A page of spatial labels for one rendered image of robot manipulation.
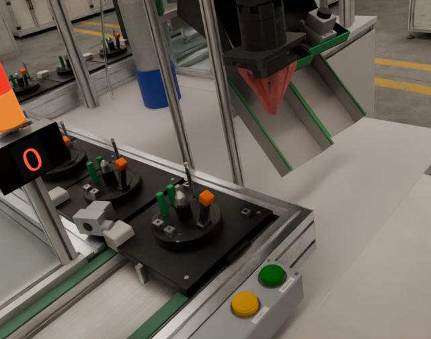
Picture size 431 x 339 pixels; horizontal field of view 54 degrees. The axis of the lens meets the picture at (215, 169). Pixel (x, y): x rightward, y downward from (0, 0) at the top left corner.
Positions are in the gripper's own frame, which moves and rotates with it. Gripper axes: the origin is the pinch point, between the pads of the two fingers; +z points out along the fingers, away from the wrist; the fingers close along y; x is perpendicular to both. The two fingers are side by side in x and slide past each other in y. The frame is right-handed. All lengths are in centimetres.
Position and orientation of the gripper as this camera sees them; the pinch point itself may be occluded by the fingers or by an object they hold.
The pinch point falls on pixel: (271, 107)
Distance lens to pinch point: 60.6
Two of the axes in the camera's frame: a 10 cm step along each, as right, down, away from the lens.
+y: -6.7, 4.9, -5.5
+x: 7.2, 2.6, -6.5
